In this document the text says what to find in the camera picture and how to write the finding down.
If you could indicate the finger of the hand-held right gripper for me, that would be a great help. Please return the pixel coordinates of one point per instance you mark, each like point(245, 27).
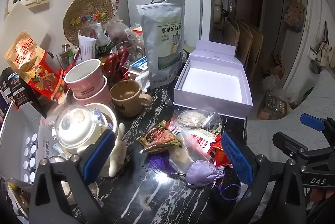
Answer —
point(293, 146)
point(312, 121)

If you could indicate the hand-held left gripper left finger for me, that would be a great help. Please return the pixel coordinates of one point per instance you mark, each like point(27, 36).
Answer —
point(98, 158)

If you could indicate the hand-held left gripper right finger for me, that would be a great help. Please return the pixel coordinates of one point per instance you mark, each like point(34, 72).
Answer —
point(236, 158)

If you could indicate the red candy wrapper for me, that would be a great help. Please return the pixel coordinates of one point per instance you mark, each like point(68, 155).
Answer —
point(218, 154)

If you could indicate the purple sachet pouch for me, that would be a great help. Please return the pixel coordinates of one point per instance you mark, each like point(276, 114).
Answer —
point(202, 174)

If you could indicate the clear zip bag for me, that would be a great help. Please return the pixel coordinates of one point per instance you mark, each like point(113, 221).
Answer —
point(188, 150)

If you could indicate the purple tassel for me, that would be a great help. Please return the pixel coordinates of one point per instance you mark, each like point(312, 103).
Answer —
point(159, 162)

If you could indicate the brown meat snack packet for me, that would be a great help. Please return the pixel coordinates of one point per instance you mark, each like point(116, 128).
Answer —
point(159, 137)

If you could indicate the lavender gift box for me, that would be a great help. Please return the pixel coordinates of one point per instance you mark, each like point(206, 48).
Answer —
point(212, 82)

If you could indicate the person's right hand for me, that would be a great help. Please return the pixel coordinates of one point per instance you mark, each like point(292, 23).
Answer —
point(330, 194)

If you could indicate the white cartoon dog jar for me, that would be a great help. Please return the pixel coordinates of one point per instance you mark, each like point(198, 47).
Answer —
point(76, 129)

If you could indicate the red white packet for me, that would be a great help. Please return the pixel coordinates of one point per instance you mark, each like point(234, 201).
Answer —
point(204, 136)

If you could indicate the clear glass dish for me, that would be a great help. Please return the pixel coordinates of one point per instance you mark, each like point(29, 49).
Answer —
point(68, 187)

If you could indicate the egg carton box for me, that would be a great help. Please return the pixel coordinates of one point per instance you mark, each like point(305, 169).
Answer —
point(273, 106)

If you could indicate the clear plastic bag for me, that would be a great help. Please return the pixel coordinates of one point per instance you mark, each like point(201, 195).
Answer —
point(271, 84)

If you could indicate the pink panda paper cup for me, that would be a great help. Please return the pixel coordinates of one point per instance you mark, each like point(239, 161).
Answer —
point(96, 98)

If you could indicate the brown mug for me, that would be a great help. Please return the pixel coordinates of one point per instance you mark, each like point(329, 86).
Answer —
point(125, 101)

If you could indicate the white tote bag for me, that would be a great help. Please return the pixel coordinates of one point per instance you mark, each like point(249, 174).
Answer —
point(323, 53)

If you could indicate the white box of small bottles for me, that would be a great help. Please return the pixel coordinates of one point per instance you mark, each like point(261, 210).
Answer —
point(21, 140)

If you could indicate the folded cardboard sheet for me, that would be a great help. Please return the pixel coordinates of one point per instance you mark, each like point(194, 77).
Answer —
point(256, 46)
point(244, 40)
point(231, 35)

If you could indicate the red scissors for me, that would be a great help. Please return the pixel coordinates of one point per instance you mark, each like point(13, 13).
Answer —
point(115, 60)

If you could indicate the blue white carton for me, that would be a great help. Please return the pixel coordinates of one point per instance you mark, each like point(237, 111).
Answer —
point(138, 65)

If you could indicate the black packet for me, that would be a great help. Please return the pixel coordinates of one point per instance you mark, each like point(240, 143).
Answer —
point(15, 87)

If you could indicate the patterned tote bag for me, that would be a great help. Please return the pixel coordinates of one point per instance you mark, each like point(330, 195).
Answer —
point(294, 14)

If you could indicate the white paper roll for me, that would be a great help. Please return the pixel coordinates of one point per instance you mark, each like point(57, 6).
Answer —
point(86, 46)

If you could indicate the glass bowl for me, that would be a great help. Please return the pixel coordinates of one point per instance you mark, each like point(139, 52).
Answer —
point(129, 48)

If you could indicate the red gold snack bag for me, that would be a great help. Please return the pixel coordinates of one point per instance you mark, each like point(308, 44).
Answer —
point(31, 61)

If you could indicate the silver pear tea pouch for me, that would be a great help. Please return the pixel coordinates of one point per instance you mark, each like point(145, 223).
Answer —
point(163, 40)

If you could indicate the straw hat with flowers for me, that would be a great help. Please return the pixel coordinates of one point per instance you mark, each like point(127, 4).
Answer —
point(86, 8)

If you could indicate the white paper sheet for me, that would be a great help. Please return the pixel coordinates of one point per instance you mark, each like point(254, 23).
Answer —
point(28, 22)

